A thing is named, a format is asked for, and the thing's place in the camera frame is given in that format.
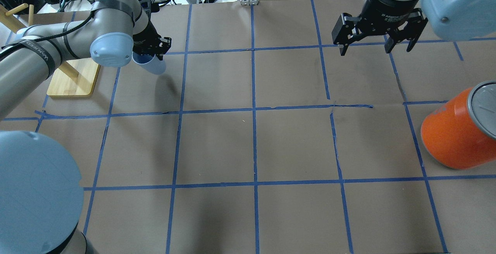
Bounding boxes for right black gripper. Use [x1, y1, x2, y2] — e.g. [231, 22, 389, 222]
[332, 0, 428, 56]

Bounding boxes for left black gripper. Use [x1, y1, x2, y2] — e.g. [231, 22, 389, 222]
[133, 21, 172, 61]

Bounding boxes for white plastic cup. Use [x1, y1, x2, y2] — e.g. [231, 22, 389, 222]
[132, 52, 166, 75]

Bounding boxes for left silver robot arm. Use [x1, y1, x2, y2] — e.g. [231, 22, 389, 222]
[0, 0, 171, 254]

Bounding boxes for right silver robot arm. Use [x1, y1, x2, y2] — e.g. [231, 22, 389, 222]
[331, 0, 496, 56]

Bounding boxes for wooden cup stand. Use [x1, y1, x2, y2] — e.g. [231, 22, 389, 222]
[0, 3, 101, 97]

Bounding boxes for orange can container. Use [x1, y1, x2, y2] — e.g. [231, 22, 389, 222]
[420, 80, 496, 170]

